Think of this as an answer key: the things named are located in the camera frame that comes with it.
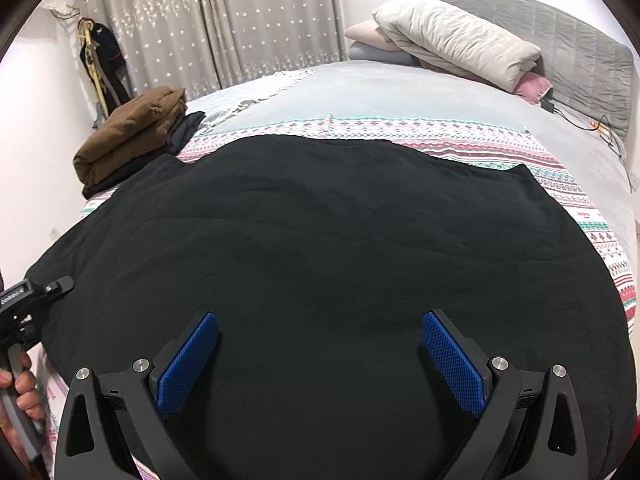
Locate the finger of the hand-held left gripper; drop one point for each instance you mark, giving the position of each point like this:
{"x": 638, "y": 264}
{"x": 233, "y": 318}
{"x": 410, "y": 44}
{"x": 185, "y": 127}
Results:
{"x": 56, "y": 287}

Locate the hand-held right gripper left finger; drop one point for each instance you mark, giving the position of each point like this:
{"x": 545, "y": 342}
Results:
{"x": 187, "y": 365}

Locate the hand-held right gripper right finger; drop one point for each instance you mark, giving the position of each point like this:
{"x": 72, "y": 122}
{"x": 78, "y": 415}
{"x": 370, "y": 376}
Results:
{"x": 452, "y": 365}

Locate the black coat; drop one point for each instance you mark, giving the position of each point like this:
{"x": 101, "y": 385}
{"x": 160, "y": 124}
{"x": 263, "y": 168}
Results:
{"x": 325, "y": 285}

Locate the hanging dark clothes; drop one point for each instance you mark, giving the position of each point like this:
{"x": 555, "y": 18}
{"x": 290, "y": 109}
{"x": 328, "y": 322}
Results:
{"x": 102, "y": 70}

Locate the person's left hand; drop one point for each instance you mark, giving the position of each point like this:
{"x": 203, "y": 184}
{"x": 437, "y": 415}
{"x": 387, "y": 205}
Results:
{"x": 24, "y": 392}

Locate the folded brown jacket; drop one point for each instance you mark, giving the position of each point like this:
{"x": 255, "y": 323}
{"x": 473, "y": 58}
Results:
{"x": 130, "y": 135}

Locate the folded dark cloth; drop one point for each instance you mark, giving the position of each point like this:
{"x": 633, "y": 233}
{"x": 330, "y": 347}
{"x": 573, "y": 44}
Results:
{"x": 182, "y": 132}

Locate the patterned knit blanket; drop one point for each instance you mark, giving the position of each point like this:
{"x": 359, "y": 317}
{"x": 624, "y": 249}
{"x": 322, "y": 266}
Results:
{"x": 460, "y": 132}

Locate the black charger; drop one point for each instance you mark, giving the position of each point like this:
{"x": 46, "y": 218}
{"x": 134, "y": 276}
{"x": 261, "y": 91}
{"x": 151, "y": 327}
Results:
{"x": 547, "y": 105}

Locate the grey bed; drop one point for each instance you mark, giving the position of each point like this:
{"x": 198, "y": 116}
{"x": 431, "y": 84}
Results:
{"x": 400, "y": 90}

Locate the white fringed throw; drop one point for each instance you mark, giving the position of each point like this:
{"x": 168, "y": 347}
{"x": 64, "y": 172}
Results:
{"x": 260, "y": 92}

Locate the pink pillow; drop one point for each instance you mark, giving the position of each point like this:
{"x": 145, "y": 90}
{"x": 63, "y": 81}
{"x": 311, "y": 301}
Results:
{"x": 532, "y": 87}

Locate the grey star-print curtain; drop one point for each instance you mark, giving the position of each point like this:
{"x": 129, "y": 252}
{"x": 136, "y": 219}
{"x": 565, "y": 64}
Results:
{"x": 215, "y": 20}

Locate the grey pillow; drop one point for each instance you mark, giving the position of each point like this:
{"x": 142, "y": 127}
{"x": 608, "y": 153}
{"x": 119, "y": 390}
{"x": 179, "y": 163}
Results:
{"x": 375, "y": 55}

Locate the white folded duvet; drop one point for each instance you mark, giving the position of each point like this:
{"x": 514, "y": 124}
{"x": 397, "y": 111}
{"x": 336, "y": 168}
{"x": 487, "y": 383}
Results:
{"x": 450, "y": 35}

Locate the grey quilted headboard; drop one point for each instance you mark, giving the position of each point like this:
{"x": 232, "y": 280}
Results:
{"x": 580, "y": 45}

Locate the white wall socket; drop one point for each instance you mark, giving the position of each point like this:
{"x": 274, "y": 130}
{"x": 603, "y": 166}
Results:
{"x": 633, "y": 178}
{"x": 52, "y": 232}

